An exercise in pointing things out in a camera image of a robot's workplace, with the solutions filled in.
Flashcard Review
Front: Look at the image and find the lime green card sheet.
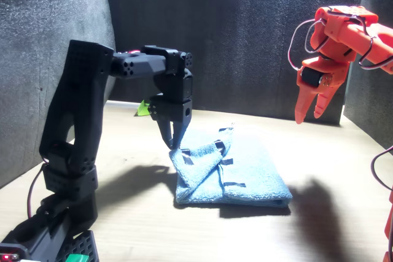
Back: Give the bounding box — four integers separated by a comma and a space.
136, 99, 152, 118

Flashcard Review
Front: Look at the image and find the grey foam panel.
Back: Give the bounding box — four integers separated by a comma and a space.
98, 0, 367, 125
0, 0, 118, 188
341, 0, 393, 150

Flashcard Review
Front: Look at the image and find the dark red base cable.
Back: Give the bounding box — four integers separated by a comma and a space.
26, 156, 50, 219
370, 144, 393, 191

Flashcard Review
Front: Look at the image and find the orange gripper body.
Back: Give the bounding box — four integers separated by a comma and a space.
295, 55, 351, 98

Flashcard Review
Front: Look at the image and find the light blue towel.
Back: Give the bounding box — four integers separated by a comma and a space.
168, 122, 294, 209

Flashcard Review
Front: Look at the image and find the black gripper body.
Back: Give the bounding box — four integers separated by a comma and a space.
149, 93, 194, 124

